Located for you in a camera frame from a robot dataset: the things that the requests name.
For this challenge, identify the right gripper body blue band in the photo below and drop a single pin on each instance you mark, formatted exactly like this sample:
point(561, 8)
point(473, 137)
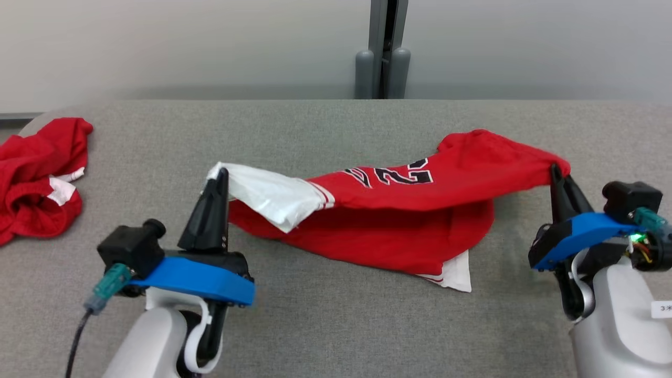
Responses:
point(577, 233)

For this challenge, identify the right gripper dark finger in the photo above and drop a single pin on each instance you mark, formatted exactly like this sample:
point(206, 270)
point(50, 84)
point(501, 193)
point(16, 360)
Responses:
point(558, 199)
point(575, 202)

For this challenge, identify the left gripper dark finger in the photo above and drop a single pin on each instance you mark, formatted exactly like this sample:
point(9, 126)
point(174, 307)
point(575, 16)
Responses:
point(226, 210)
point(205, 226)

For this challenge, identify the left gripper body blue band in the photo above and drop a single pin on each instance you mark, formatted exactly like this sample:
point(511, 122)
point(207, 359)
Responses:
point(199, 278)

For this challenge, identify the red garment with number print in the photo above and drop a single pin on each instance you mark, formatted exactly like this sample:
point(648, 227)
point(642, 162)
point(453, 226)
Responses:
point(399, 226)

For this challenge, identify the left white grey robot arm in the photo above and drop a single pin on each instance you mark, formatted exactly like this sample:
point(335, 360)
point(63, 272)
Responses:
point(152, 341)

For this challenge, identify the right white grey robot arm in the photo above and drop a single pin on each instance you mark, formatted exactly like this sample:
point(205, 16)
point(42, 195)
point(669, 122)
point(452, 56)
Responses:
point(619, 325)

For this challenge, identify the crumpled red and white garment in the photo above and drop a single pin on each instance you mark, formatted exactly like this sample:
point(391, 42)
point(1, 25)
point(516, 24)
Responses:
point(31, 157)

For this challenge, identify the right gripper black motor cylinder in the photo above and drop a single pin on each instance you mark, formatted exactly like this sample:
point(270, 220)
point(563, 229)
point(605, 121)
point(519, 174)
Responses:
point(653, 257)

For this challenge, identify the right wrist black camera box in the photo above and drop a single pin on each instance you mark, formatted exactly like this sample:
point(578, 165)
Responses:
point(630, 199)

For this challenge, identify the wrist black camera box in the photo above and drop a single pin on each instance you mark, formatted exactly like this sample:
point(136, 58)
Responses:
point(131, 247)
point(630, 199)

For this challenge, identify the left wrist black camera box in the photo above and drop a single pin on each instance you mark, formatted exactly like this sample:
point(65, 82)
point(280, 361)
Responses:
point(131, 247)

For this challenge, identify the grey partition post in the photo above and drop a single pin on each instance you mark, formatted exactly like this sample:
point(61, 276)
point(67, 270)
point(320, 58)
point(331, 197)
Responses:
point(375, 31)

